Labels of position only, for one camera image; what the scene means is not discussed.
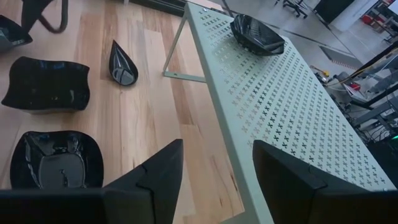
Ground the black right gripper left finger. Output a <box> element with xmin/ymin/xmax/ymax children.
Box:
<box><xmin>104</xmin><ymin>139</ymin><xmax>184</xmax><ymax>224</ymax></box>

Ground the black teardrop plate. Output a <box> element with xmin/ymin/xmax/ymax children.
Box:
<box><xmin>108</xmin><ymin>39</ymin><xmax>139</xmax><ymax>86</ymax></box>

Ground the black equipment rack frame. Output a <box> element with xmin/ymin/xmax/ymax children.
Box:
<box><xmin>348</xmin><ymin>42</ymin><xmax>398</xmax><ymax>131</ymax></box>

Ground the black square wavy plate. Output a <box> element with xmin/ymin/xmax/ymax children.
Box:
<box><xmin>0</xmin><ymin>14</ymin><xmax>34</xmax><ymax>53</ymax></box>
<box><xmin>9</xmin><ymin>130</ymin><xmax>104</xmax><ymax>190</ymax></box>

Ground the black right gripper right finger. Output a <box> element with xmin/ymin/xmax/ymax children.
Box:
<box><xmin>252</xmin><ymin>139</ymin><xmax>343</xmax><ymax>224</ymax></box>

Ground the red box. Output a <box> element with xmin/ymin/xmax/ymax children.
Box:
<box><xmin>360</xmin><ymin>14</ymin><xmax>377</xmax><ymax>26</ymax></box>

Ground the black office chair base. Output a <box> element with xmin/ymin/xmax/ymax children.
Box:
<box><xmin>274</xmin><ymin>0</ymin><xmax>309</xmax><ymax>19</ymax></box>

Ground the black floor cabinet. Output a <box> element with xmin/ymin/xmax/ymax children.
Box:
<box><xmin>313</xmin><ymin>0</ymin><xmax>356</xmax><ymax>25</ymax></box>

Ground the black square cup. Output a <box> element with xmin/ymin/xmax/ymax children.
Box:
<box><xmin>1</xmin><ymin>56</ymin><xmax>91</xmax><ymax>114</ymax></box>

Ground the black aluminium table frame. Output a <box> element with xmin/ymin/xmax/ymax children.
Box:
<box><xmin>129</xmin><ymin>0</ymin><xmax>187</xmax><ymax>18</ymax></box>

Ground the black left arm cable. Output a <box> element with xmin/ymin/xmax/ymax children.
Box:
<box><xmin>37</xmin><ymin>0</ymin><xmax>69</xmax><ymax>34</ymax></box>

